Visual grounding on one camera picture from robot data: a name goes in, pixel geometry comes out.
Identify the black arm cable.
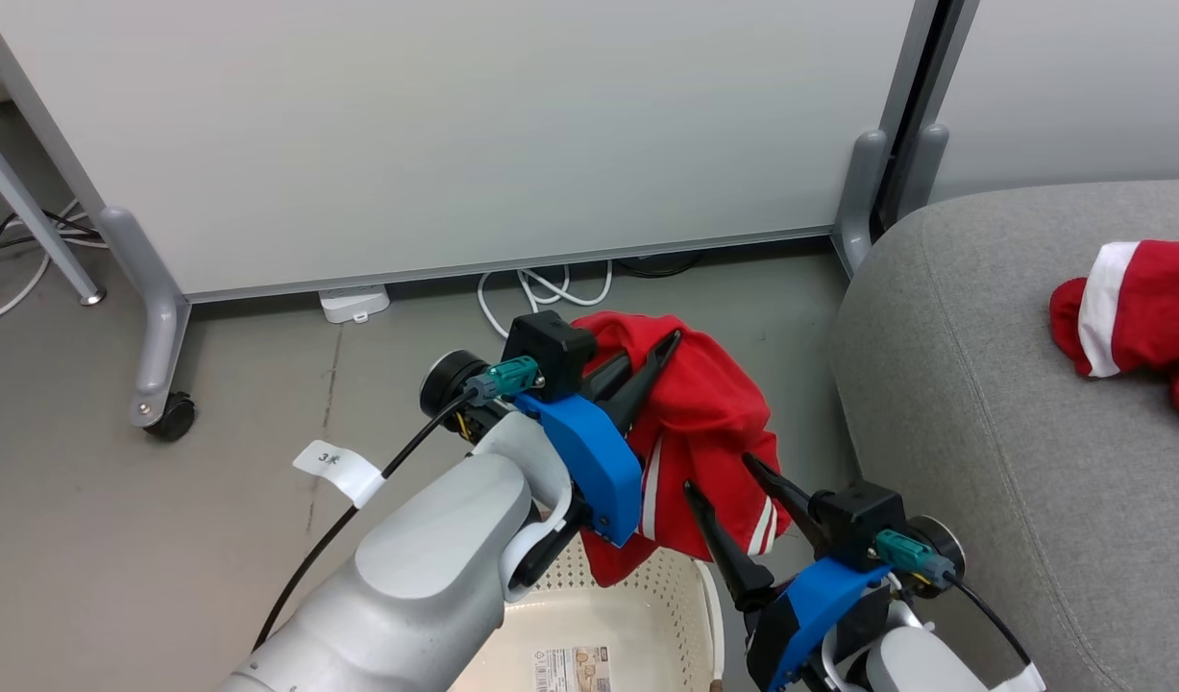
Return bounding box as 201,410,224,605
874,530,1047,692
251,355,541,653

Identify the narrow white partition board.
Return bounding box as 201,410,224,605
929,0,1179,204

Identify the white power adapter box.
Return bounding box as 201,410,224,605
318,283,392,325

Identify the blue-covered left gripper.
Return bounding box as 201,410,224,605
511,330,684,588

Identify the coiled white cable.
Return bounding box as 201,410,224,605
476,259,615,340

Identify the grey metal table leg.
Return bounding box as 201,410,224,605
0,115,108,308

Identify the printed sticker inside basket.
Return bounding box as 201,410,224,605
533,645,612,692

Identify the black caster wheel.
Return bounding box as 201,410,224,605
144,391,197,443

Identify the grey partition leg with caster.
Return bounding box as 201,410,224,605
99,205,192,429

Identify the white perforated laundry basket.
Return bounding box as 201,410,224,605
449,533,727,692

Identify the red garment with wide white band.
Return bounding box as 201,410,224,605
1048,239,1179,427

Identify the large white partition board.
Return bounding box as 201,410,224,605
0,0,941,305

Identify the red garment with thin white stripes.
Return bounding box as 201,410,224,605
570,310,795,588

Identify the grey leg of narrow partition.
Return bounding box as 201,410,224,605
896,123,950,228

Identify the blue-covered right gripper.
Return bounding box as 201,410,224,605
682,454,894,692

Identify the long white floor cable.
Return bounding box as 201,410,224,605
0,197,111,328

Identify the short grey partition leg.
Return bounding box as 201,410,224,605
831,129,889,279

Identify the white paper cable tag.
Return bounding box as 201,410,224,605
292,438,387,509

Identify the black cable under partition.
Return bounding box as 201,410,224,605
612,251,703,281

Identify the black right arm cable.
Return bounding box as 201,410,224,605
874,530,1047,692

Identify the grey fabric sofa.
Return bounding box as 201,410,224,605
828,178,1179,692

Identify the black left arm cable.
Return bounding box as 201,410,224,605
251,355,541,653

